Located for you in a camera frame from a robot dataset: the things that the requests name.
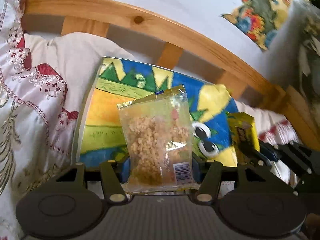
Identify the yellow snack bar pack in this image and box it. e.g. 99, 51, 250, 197
227, 112, 260, 165

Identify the clear bag of puffed snack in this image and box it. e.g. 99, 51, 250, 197
117, 85, 197, 194

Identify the tray with dinosaur painting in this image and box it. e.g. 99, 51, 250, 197
73, 57, 238, 167

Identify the white floral embroidered blanket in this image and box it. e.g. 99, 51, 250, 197
1, 0, 78, 239

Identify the white pillow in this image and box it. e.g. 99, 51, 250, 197
24, 32, 135, 112

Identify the wooden bed headboard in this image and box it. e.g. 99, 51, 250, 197
25, 0, 319, 150

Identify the landscape painting on wall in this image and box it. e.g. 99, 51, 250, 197
221, 0, 293, 51

